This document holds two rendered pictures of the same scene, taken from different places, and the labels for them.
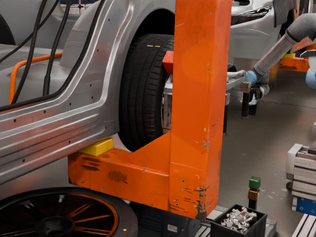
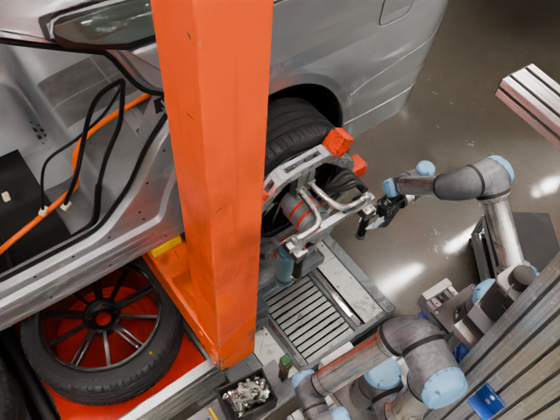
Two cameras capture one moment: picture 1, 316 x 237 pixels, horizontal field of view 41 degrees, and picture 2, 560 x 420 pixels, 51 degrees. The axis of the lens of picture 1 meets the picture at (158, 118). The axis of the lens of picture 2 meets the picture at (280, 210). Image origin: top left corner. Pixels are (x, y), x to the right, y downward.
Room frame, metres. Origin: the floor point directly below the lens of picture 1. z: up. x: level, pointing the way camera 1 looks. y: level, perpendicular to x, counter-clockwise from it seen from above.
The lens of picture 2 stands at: (0.84, -0.61, 2.83)
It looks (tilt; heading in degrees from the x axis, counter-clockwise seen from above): 56 degrees down; 21
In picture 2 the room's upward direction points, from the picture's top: 6 degrees clockwise
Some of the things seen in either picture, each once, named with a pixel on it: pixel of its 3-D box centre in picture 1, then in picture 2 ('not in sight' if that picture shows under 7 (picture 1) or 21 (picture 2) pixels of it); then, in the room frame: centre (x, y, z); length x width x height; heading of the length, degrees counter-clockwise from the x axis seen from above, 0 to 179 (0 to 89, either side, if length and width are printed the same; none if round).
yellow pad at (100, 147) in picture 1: (93, 144); (159, 235); (1.83, 0.29, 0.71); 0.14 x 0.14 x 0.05; 62
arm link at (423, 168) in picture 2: (261, 74); (420, 176); (2.45, -0.60, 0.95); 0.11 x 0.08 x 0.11; 142
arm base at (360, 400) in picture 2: not in sight; (373, 387); (1.58, -0.73, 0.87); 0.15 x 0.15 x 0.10
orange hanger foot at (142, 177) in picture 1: (124, 154); (181, 267); (1.75, 0.14, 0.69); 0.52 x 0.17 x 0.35; 62
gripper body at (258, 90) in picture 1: (253, 94); (391, 205); (2.33, -0.53, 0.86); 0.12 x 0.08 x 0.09; 152
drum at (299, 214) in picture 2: not in sight; (307, 214); (2.13, -0.24, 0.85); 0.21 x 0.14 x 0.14; 62
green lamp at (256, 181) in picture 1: (255, 182); (286, 361); (1.61, -0.41, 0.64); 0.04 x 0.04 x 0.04; 62
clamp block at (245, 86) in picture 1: (241, 85); (362, 207); (2.21, -0.44, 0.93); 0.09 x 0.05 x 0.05; 62
